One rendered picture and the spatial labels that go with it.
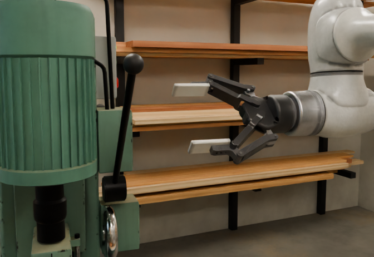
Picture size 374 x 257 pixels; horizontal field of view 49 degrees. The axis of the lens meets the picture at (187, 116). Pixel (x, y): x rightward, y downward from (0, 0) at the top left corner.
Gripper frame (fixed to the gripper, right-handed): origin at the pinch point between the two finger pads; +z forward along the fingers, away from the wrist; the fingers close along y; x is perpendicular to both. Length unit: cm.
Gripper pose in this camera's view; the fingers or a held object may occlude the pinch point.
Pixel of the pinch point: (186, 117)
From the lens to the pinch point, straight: 73.3
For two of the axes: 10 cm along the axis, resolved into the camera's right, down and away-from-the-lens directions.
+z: -9.5, 0.3, -3.1
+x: 2.2, -6.6, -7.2
